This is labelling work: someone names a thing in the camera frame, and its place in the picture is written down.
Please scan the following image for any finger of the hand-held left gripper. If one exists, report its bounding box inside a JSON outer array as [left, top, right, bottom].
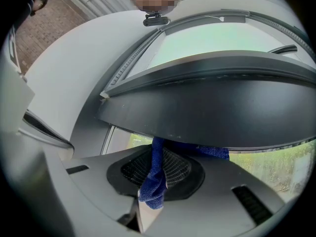
[[22, 110, 75, 150]]

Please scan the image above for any dark window frame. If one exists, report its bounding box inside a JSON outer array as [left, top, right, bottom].
[[94, 8, 316, 156]]

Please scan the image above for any black head camera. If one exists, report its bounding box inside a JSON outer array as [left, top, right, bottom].
[[142, 11, 171, 28]]

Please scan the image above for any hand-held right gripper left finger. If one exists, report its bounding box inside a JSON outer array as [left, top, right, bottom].
[[61, 144, 154, 234]]

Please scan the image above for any green hedge outside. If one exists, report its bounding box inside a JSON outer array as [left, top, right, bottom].
[[128, 132, 316, 195]]

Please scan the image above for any black window handle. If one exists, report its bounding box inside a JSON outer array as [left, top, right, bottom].
[[267, 44, 298, 55]]

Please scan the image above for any blue cleaning cloth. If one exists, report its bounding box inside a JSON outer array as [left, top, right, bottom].
[[138, 136, 231, 210]]

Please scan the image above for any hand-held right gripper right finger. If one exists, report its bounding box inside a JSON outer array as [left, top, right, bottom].
[[143, 146, 287, 237]]

